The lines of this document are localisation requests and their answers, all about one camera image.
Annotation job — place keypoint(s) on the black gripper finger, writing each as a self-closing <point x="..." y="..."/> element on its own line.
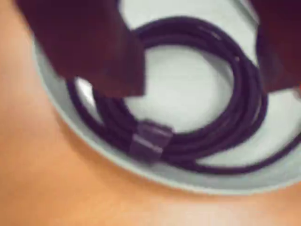
<point x="84" y="47"/>
<point x="279" y="47"/>

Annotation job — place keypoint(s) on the light green round bowl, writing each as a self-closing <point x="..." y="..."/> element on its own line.
<point x="188" y="99"/>

